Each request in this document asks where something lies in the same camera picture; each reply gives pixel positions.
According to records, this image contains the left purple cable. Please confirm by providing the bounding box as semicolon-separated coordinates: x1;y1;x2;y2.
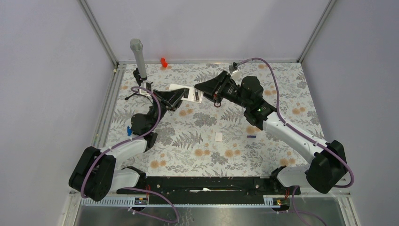
80;86;162;199

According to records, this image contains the black battery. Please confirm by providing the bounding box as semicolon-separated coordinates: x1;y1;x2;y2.
194;89;199;101

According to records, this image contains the grey microphone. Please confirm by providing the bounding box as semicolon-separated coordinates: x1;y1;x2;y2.
130;38;147;80

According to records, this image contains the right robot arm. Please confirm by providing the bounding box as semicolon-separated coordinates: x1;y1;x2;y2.
194;71;353;194

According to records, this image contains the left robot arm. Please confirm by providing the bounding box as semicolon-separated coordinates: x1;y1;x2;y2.
68;88;189;201

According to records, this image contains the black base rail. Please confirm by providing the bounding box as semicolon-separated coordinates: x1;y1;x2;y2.
136;177;293;205

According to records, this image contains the red plastic block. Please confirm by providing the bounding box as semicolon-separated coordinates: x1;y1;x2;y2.
160;57;168;68

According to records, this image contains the blue green yellow tool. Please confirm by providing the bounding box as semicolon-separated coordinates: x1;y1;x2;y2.
127;126;132;136

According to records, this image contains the white battery cover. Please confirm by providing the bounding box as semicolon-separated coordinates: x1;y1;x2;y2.
215;132;223;142

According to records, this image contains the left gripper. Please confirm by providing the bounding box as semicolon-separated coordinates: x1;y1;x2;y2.
147;88;188;131

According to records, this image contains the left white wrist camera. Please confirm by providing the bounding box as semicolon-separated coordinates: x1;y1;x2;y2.
139;82;153;97

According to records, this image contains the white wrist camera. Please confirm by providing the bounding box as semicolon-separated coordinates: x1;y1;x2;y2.
139;82;153;97
229;62;241;81

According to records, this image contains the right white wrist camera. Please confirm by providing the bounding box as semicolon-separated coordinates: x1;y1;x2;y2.
229;62;241;81

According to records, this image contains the white red remote control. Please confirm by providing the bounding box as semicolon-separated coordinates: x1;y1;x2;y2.
169;84;203;103

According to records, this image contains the black microphone stand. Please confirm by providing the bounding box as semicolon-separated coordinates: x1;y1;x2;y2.
124;67;151;101

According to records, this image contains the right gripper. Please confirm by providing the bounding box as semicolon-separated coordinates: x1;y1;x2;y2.
194;71;250;109

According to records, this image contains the floral table mat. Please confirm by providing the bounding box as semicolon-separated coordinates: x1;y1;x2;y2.
121;63;324;177

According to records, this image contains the purple cable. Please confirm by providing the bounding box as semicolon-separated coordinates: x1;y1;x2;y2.
80;86;162;199
237;57;355;188

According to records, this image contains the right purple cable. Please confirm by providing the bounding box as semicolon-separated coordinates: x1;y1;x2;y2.
237;57;355;188

